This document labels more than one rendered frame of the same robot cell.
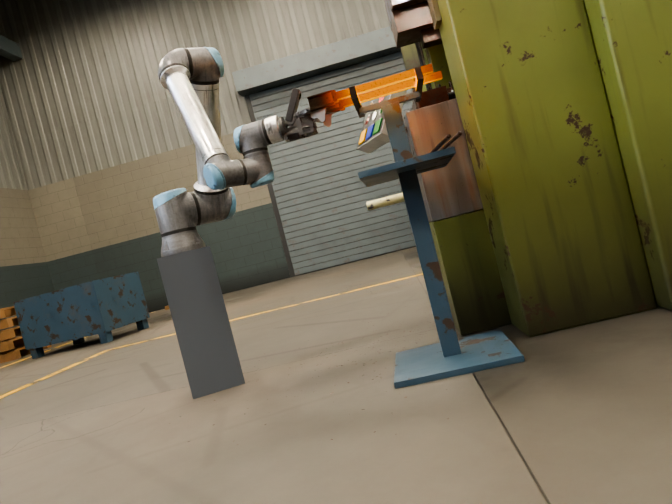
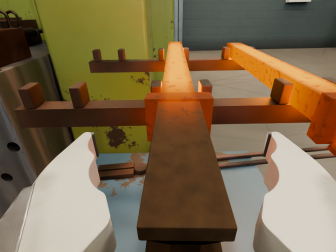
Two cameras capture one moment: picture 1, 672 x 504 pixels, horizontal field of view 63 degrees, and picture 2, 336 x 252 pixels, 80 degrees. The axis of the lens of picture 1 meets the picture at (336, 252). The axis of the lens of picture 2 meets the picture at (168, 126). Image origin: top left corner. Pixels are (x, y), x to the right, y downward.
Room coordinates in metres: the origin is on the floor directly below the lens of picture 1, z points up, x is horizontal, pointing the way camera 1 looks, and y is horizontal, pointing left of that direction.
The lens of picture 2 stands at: (1.90, -0.01, 1.01)
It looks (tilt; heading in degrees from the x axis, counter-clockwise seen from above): 29 degrees down; 262
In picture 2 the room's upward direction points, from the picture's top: 1 degrees counter-clockwise
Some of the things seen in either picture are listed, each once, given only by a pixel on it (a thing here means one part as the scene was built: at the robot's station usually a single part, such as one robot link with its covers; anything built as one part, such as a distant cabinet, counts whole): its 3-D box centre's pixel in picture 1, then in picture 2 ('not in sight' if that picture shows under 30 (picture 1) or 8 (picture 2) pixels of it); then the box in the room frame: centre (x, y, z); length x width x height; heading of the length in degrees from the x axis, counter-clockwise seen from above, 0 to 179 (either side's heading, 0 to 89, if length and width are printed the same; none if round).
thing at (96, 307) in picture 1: (84, 314); not in sight; (6.70, 3.19, 0.36); 1.21 x 0.81 x 0.72; 72
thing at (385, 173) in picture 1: (405, 169); (175, 199); (1.85, -0.30, 0.67); 0.40 x 0.30 x 0.02; 172
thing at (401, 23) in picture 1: (441, 16); not in sight; (2.37, -0.69, 1.32); 0.42 x 0.20 x 0.10; 84
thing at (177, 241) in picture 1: (181, 241); not in sight; (2.36, 0.64, 0.65); 0.19 x 0.19 x 0.10
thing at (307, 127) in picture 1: (298, 124); not in sight; (1.90, 0.02, 0.91); 0.12 x 0.08 x 0.09; 81
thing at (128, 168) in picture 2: (435, 152); (222, 161); (1.72, -0.38, 0.68); 0.60 x 0.04 x 0.01; 179
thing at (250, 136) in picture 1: (252, 137); not in sight; (1.93, 0.18, 0.92); 0.12 x 0.09 x 0.10; 81
